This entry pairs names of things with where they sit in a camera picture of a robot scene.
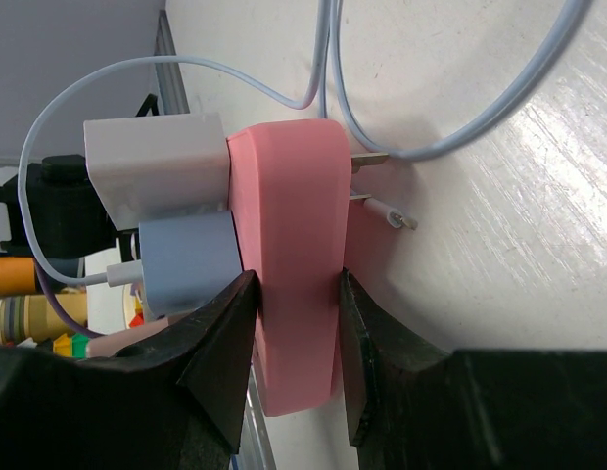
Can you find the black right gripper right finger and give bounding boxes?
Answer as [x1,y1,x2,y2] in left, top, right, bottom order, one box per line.
[339,272,607,469]

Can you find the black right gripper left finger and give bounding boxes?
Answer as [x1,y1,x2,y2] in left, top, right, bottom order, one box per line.
[0,271,259,469]

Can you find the blue charger plug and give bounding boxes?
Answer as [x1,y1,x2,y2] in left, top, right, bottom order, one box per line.
[139,211,242,317]

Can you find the pink triangular power strip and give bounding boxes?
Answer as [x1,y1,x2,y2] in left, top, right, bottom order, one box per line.
[227,118,352,417]

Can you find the white charger plug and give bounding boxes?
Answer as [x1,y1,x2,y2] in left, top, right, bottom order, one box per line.
[83,113,230,231]

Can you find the colourful clutter on shelf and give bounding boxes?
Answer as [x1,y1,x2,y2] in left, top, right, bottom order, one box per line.
[0,257,144,358]

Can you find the aluminium frame rail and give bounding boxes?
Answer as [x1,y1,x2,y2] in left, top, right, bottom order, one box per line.
[155,9,277,469]

